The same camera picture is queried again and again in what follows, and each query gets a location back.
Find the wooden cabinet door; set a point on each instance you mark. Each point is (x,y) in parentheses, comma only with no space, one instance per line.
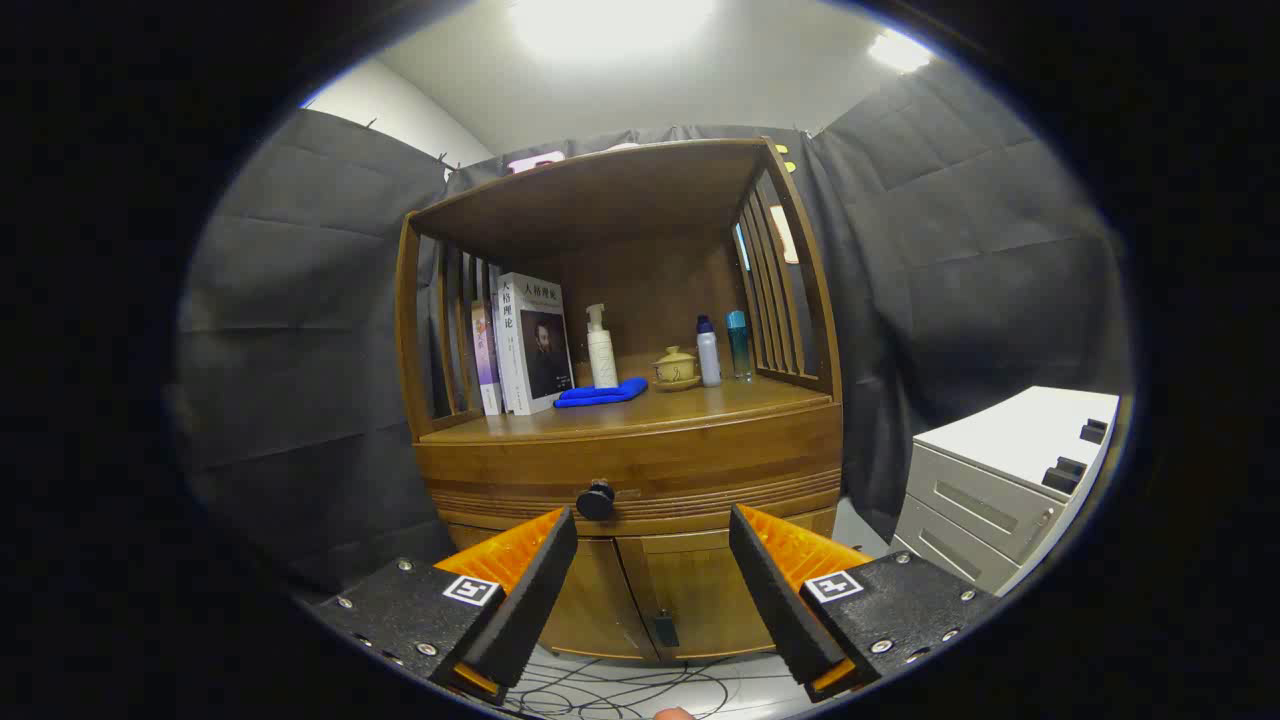
(700,590)
(600,600)

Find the white bottle with blue cap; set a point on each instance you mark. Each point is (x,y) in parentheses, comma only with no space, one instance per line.
(709,360)

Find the wooden countertop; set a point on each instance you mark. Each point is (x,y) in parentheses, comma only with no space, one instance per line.
(720,400)

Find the white pump bottle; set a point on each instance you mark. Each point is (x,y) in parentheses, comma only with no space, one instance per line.
(602,360)

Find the blue folded cloth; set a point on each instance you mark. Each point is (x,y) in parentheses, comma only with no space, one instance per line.
(600,394)

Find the teal bottle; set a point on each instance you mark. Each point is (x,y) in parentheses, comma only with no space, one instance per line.
(739,350)

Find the small black object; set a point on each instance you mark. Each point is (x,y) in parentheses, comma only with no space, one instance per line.
(1095,431)
(1065,474)

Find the small ceiling light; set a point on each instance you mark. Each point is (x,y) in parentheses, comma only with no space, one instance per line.
(898,50)

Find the black drawer knob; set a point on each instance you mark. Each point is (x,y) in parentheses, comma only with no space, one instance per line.
(595,500)

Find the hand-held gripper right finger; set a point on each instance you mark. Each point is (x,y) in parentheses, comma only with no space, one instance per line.
(780,600)

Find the purple book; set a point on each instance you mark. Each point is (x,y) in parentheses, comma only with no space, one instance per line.
(486,360)

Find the wooden drawer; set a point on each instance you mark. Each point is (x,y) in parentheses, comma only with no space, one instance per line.
(700,460)

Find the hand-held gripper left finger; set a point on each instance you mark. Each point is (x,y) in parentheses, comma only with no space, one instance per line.
(525,600)

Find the yellow lidded tea bowl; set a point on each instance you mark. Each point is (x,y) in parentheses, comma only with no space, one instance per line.
(676,370)

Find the wooden cabinet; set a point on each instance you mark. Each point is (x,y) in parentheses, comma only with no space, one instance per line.
(660,270)

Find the white portrait book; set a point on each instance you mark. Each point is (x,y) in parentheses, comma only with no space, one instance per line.
(535,340)

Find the white filing cabinet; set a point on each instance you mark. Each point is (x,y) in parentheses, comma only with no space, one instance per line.
(1000,430)

